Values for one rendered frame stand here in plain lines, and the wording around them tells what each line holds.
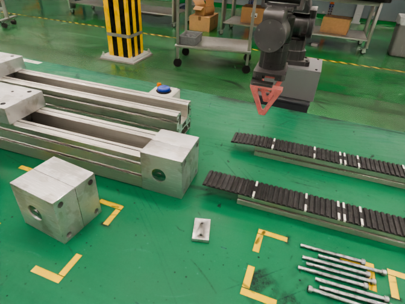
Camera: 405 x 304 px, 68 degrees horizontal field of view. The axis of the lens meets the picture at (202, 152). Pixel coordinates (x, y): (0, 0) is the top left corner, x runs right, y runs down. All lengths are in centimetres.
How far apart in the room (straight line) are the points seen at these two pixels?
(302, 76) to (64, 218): 87
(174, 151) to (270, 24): 29
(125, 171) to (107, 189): 5
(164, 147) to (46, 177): 22
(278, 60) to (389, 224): 38
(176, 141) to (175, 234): 19
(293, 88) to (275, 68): 47
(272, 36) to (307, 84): 57
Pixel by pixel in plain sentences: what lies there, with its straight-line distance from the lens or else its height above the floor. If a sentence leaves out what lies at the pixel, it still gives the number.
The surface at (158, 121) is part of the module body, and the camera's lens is 78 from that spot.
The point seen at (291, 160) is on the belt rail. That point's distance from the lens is 77.
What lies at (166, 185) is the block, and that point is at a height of 81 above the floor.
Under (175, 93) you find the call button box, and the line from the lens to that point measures 94.
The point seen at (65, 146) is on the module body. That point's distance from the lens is 71.
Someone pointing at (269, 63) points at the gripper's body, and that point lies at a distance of 67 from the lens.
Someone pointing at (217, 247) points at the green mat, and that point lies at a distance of 55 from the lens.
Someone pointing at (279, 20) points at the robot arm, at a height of 111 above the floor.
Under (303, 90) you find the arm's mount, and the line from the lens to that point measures 114.
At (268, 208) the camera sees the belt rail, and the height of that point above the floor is 79.
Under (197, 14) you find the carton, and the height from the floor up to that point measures 25.
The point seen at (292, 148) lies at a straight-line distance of 77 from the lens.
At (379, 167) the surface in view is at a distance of 81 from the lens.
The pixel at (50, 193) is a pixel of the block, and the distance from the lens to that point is 54.
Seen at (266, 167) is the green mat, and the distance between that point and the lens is 74.
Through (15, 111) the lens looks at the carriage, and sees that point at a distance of 80.
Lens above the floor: 121
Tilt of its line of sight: 34 degrees down
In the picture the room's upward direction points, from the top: 3 degrees clockwise
